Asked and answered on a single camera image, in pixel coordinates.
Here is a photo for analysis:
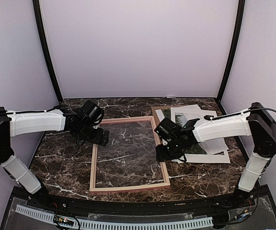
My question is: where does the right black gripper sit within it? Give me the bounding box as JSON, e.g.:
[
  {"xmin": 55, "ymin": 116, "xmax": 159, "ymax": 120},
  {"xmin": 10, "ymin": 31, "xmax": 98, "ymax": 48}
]
[{"xmin": 155, "ymin": 138, "xmax": 183, "ymax": 162}]

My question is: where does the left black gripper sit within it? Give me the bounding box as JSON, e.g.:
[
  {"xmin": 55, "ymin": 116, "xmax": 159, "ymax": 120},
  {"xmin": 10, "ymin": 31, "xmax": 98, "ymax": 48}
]
[{"xmin": 74, "ymin": 123, "xmax": 109, "ymax": 147}]

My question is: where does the clear acrylic sheet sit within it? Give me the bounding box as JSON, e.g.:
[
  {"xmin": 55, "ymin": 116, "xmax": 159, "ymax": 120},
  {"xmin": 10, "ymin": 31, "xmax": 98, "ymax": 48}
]
[{"xmin": 95, "ymin": 120, "xmax": 164, "ymax": 188}]

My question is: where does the landscape photo print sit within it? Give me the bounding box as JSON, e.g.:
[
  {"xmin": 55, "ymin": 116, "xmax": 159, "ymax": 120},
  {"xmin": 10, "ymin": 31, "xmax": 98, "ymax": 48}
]
[{"xmin": 155, "ymin": 108, "xmax": 207, "ymax": 155}]

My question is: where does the white mat board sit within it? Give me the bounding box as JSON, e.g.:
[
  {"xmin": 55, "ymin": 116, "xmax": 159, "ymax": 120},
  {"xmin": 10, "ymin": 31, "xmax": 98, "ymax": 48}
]
[{"xmin": 171, "ymin": 104, "xmax": 230, "ymax": 163}]

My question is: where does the pink wooden picture frame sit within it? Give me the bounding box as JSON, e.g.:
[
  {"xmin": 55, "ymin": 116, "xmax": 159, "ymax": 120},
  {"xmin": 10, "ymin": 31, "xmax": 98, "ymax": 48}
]
[{"xmin": 90, "ymin": 116, "xmax": 170, "ymax": 193}]

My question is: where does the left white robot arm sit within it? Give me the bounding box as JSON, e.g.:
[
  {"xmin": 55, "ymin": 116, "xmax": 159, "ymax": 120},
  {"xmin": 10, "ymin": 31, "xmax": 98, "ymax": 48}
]
[{"xmin": 0, "ymin": 106, "xmax": 109, "ymax": 209}]

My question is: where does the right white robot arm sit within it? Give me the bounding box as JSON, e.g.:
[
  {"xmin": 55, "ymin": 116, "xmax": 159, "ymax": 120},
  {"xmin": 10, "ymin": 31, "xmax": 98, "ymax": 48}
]
[{"xmin": 154, "ymin": 102, "xmax": 276, "ymax": 208}]

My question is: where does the brown cardboard backing board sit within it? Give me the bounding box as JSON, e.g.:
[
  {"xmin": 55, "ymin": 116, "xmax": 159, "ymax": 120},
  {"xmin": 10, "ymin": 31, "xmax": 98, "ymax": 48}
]
[{"xmin": 151, "ymin": 105, "xmax": 177, "ymax": 162}]

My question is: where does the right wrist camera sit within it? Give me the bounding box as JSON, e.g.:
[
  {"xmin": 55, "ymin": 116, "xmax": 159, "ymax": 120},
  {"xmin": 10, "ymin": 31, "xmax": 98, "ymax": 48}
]
[{"xmin": 154, "ymin": 118, "xmax": 182, "ymax": 141}]

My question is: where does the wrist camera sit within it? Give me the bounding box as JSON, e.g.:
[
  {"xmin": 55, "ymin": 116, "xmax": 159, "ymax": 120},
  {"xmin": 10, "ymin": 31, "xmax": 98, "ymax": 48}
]
[
  {"xmin": 154, "ymin": 118, "xmax": 182, "ymax": 141},
  {"xmin": 80, "ymin": 100, "xmax": 104, "ymax": 126}
]

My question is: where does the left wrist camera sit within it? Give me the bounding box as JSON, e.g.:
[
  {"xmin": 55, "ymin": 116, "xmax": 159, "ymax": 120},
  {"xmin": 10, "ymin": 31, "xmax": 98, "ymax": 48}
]
[{"xmin": 80, "ymin": 100, "xmax": 104, "ymax": 126}]

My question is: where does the black front rail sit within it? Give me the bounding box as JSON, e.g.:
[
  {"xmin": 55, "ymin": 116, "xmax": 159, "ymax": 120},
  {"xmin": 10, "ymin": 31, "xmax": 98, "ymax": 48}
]
[{"xmin": 13, "ymin": 186, "xmax": 270, "ymax": 218}]

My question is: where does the white slotted cable duct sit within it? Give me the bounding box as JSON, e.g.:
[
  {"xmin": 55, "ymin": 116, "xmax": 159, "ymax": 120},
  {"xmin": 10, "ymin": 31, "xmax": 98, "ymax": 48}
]
[{"xmin": 15, "ymin": 205, "xmax": 213, "ymax": 230}]

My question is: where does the left black corner post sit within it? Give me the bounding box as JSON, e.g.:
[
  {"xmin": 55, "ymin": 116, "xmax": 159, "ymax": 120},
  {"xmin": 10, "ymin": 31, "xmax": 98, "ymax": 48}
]
[{"xmin": 32, "ymin": 0, "xmax": 63, "ymax": 104}]

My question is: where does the black corner post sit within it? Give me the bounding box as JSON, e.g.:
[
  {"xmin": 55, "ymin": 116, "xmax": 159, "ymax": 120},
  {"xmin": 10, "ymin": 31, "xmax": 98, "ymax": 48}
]
[
  {"xmin": 216, "ymin": 0, "xmax": 245, "ymax": 103},
  {"xmin": 32, "ymin": 0, "xmax": 63, "ymax": 104}
]

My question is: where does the right black corner post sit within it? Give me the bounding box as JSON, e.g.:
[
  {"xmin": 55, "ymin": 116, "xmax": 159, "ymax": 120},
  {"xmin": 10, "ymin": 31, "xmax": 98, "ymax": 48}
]
[{"xmin": 216, "ymin": 0, "xmax": 245, "ymax": 103}]

